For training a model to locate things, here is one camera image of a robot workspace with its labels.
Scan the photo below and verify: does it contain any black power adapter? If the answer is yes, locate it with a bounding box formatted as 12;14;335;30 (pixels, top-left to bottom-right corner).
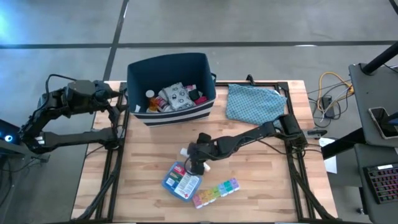
321;95;336;119

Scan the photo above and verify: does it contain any backlit keyboard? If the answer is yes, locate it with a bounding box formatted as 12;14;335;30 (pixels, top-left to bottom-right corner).
363;162;398;205

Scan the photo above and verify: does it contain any black aluminium table frame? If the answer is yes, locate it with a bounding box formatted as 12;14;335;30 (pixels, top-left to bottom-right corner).
72;79;339;223

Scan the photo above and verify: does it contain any white patterned wipes pack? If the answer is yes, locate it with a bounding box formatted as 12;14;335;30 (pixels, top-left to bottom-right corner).
162;82;196;111

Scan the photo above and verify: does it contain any small pink-capped bottle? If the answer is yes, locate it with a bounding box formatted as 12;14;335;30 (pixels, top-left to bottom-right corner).
154;95;172;113

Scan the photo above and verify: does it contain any white paper sheet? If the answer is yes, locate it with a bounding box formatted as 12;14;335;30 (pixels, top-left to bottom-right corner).
318;137;338;174

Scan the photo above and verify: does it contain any smartphone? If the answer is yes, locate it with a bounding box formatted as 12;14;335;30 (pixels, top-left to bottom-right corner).
368;106;398;140

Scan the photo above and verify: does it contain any grey keyboard desk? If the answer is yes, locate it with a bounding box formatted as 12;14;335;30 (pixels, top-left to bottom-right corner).
353;143;398;224

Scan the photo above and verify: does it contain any navy fabric basket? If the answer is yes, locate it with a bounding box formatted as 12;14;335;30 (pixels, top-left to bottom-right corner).
126;52;218;128

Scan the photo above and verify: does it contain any black device blue light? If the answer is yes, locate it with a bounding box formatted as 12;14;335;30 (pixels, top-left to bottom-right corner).
0;119;27;146

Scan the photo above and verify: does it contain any black pole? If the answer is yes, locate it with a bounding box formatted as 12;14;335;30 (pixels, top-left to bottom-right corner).
361;41;398;76

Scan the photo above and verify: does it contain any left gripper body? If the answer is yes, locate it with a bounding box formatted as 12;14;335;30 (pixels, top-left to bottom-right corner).
93;80;113;101

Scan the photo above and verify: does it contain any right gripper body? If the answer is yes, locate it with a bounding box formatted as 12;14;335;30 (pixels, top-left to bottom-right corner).
188;133;220;161

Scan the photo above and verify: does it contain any rainbow weekly pill organizer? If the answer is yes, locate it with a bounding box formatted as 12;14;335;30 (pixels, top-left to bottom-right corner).
192;177;241;209

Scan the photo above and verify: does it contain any yellow cable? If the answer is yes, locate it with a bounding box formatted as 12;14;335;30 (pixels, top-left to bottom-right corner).
316;71;355;113

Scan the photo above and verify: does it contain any black desk beam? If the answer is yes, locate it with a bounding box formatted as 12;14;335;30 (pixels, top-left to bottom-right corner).
321;127;367;160

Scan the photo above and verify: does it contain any blue patterned cloth pouch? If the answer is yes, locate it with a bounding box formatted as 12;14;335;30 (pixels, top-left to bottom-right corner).
224;83;288;127

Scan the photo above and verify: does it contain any grey stand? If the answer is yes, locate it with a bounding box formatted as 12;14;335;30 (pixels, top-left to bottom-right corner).
0;139;50;163

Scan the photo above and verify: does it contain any blue first aid kit box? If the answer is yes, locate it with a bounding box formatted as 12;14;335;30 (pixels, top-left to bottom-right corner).
160;161;203;203

